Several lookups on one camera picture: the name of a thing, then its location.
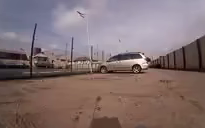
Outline low building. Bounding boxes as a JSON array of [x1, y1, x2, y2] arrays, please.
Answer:
[[73, 56, 91, 64]]

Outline tall street lamp pole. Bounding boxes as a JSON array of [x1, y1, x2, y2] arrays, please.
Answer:
[[76, 10, 94, 74]]

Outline white vehicle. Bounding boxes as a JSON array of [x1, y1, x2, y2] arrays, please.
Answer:
[[33, 53, 53, 69], [0, 48, 31, 70]]

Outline silver car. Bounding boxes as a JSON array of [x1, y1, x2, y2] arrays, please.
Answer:
[[99, 51, 151, 75]]

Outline wire fence with dark posts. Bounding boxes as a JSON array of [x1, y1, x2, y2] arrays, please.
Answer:
[[0, 23, 103, 80]]

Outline brown dirt ground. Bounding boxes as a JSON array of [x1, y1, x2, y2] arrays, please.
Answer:
[[0, 68, 205, 128]]

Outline grey asphalt road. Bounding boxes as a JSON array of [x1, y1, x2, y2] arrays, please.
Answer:
[[0, 67, 91, 80]]

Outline grey panel wall, dark posts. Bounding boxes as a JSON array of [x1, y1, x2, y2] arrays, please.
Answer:
[[149, 30, 205, 73]]

